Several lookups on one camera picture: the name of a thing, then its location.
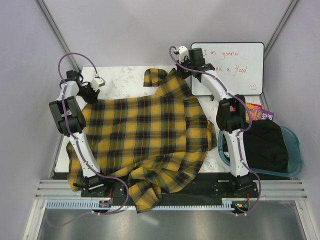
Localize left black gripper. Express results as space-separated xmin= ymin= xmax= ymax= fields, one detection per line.
xmin=76 ymin=82 xmax=101 ymax=105

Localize yellow plaid flannel shirt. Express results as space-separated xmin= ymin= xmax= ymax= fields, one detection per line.
xmin=82 ymin=68 xmax=217 ymax=213

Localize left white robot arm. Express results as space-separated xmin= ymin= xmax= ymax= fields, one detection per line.
xmin=49 ymin=70 xmax=110 ymax=197

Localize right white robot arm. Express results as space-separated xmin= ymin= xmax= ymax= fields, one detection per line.
xmin=169 ymin=46 xmax=253 ymax=197

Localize white dry-erase board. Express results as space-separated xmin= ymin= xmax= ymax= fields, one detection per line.
xmin=190 ymin=42 xmax=265 ymax=96

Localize black shirt in bin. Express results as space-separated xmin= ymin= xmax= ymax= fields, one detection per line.
xmin=222 ymin=119 xmax=291 ymax=173

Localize teal plastic bin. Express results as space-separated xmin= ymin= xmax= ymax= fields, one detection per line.
xmin=217 ymin=126 xmax=303 ymax=178

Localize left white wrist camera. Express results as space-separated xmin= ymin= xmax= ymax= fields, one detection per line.
xmin=90 ymin=77 xmax=106 ymax=92

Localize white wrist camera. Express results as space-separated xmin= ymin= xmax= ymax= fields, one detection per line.
xmin=173 ymin=46 xmax=189 ymax=63
xmin=90 ymin=77 xmax=106 ymax=92

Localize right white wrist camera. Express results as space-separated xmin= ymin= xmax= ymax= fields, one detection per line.
xmin=173 ymin=46 xmax=189 ymax=63

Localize aluminium frame rails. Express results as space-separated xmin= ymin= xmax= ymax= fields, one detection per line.
xmin=35 ymin=179 xmax=308 ymax=201

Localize white slotted cable duct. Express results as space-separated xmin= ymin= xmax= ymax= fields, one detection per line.
xmin=45 ymin=199 xmax=249 ymax=211

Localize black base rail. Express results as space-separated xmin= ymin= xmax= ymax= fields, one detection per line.
xmin=81 ymin=173 xmax=259 ymax=200

